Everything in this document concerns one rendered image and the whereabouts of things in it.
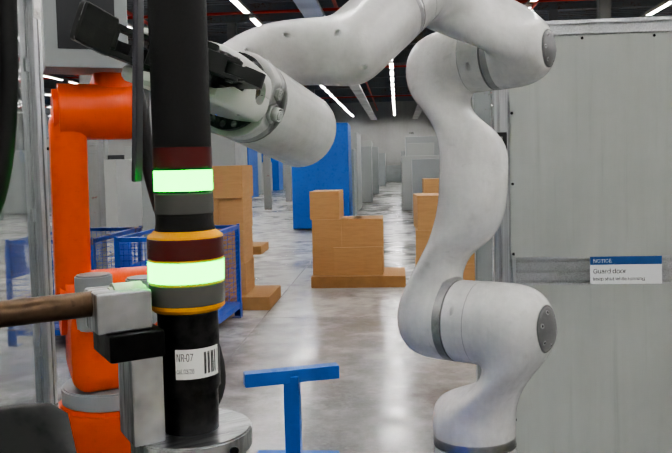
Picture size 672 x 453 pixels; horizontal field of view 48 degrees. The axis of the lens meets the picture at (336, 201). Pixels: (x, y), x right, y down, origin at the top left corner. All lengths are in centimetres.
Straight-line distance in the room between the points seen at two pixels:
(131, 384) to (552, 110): 193
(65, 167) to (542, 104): 295
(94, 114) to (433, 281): 351
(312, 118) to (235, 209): 770
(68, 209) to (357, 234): 573
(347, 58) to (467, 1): 25
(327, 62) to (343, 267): 892
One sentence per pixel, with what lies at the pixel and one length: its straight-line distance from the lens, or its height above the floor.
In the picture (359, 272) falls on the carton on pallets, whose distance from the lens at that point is 977.
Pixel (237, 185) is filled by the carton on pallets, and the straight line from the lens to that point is 843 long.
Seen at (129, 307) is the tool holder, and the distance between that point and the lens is 43.
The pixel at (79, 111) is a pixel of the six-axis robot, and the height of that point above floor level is 192.
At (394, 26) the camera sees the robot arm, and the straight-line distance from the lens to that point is 91.
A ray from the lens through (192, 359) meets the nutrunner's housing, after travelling 44.
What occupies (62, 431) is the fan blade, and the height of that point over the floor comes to 142.
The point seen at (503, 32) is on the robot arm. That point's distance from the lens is 108.
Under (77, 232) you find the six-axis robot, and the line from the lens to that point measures 456.
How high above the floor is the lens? 161
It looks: 3 degrees down
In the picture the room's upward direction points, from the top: 1 degrees counter-clockwise
